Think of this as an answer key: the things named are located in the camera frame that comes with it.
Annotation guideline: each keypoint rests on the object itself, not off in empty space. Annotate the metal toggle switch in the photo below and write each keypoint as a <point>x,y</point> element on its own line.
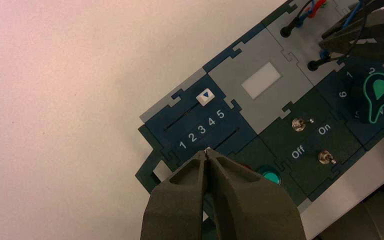
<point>325,157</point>
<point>298,124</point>

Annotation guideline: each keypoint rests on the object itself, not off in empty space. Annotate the dark rotary knob green pointer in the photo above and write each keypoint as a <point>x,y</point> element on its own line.
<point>374,99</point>

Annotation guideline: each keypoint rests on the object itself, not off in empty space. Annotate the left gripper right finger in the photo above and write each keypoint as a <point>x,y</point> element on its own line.
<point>255,212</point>

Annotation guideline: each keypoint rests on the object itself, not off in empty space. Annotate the white slider knob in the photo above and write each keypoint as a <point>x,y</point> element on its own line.
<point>208,149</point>
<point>205,97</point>

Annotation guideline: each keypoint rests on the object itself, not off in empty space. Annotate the green round push button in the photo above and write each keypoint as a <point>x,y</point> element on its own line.
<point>270,177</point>

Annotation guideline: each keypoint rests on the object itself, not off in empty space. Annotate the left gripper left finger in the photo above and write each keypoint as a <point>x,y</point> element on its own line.
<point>175,212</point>

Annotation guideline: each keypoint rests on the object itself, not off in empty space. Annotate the dark teal grey control box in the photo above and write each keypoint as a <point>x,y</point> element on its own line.
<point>231,129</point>

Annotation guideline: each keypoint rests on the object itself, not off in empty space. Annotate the white rectangular display window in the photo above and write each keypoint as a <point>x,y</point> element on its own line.
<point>261,80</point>

